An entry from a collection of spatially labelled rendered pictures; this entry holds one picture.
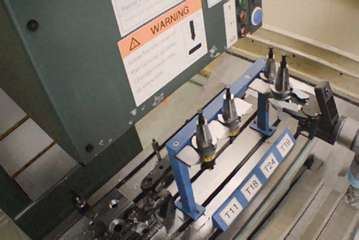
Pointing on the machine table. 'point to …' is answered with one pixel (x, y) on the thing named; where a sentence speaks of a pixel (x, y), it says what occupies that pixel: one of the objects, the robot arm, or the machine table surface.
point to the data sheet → (138, 12)
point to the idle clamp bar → (156, 176)
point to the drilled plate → (106, 212)
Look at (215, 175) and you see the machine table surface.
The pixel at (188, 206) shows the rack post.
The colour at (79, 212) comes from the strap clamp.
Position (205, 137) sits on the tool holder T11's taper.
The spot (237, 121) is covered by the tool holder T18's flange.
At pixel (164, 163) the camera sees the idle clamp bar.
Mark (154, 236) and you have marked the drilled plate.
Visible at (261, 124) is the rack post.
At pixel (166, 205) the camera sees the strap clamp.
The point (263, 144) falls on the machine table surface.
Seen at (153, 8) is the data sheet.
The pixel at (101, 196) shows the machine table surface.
